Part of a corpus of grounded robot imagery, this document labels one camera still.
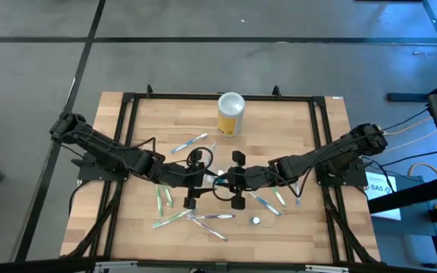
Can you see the silver corner bracket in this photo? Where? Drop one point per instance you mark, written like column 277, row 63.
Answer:
column 326, row 268
column 116, row 264

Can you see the white table label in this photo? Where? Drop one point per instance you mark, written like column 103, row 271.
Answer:
column 337, row 98

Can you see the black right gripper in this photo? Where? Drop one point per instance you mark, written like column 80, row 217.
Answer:
column 252, row 177

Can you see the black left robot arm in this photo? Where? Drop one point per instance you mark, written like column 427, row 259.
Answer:
column 101, row 146

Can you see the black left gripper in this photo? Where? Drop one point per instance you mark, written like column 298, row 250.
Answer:
column 188, row 178

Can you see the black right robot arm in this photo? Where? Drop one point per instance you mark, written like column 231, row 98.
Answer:
column 328, row 151

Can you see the yellow canister with white lid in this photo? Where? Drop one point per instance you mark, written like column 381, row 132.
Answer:
column 230, row 121

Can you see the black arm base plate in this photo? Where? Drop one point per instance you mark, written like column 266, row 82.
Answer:
column 357, row 179
column 83, row 172

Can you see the black metal beam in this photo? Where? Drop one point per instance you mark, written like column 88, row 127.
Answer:
column 412, row 193

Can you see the black aluminium table frame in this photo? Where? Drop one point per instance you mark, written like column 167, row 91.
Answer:
column 173, row 96

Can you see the white SA5 sign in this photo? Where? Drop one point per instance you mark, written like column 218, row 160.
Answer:
column 381, row 197

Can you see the black floor bar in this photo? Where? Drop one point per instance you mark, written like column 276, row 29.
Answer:
column 408, row 97

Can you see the green toothbrush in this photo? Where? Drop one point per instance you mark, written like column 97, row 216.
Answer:
column 159, row 201
column 172, row 218
column 168, row 197
column 279, row 197

